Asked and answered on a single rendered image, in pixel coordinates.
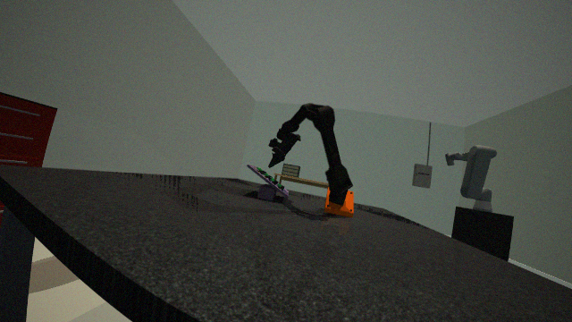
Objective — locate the lilac switch panel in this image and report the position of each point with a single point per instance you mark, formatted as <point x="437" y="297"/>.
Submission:
<point x="267" y="191"/>

